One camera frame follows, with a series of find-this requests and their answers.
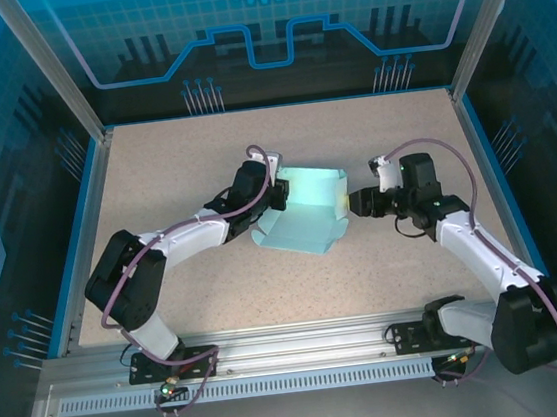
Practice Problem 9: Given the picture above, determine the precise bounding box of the light blue paper box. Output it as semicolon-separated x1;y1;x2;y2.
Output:
242;159;358;266

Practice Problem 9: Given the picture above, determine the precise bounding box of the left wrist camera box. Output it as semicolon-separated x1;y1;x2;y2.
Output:
263;149;288;177

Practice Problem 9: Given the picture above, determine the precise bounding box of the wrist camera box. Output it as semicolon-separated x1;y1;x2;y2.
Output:
263;149;288;177
366;152;404;195

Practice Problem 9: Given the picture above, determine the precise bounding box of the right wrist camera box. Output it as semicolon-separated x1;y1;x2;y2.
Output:
366;152;404;195

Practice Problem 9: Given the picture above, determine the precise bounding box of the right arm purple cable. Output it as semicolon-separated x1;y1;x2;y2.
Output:
383;122;557;392

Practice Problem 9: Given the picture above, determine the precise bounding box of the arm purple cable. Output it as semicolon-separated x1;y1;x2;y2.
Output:
383;122;557;392
82;149;228;417

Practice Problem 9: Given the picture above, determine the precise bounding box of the aluminium side rail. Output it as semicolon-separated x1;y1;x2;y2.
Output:
445;76;557;313
30;128;141;360

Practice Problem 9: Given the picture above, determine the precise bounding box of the aluminium cross rail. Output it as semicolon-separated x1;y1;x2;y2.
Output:
36;291;557;398

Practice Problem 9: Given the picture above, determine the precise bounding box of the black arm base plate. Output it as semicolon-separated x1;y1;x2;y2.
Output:
387;312;487;359
125;342;222;389

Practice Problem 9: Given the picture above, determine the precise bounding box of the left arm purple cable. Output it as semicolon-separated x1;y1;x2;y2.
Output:
82;149;228;417

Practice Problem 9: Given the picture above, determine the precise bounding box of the cable connector with green light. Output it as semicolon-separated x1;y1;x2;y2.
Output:
158;374;181;400
444;345;480;371

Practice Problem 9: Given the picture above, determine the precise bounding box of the slotted grey cable duct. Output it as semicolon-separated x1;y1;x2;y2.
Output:
57;357;438;417

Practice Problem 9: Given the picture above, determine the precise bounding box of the aluminium frame post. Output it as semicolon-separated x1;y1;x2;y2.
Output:
0;0;117;156
437;0;549;103

